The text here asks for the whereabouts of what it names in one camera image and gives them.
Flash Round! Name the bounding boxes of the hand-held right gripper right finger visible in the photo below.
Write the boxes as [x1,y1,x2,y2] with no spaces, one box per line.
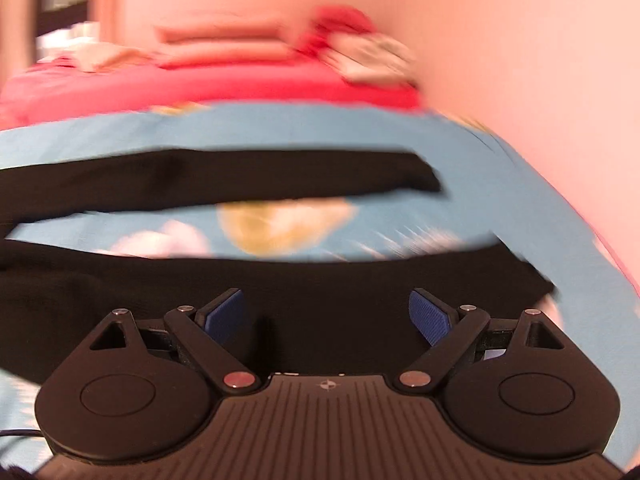
[393,287,566,393]

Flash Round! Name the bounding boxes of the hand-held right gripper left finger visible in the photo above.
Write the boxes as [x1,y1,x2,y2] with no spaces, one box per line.
[89,288,261,394]

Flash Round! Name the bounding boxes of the black pants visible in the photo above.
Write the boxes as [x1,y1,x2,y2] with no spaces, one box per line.
[0,147,557,386]

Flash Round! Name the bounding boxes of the blue floral printed blanket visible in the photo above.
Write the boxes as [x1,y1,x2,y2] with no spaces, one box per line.
[0,101,640,467]

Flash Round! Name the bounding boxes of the red bed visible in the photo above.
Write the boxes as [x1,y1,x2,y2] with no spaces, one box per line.
[0,55,428,131]

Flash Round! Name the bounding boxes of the white folded cloth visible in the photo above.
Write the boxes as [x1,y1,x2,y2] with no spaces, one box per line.
[324,31,420,87]

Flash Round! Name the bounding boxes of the beige fringed cloth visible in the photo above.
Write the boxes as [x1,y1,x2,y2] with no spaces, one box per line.
[59,41,152,74]

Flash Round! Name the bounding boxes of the red crumpled cloth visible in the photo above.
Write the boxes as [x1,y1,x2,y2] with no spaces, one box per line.
[294,4,382,58]

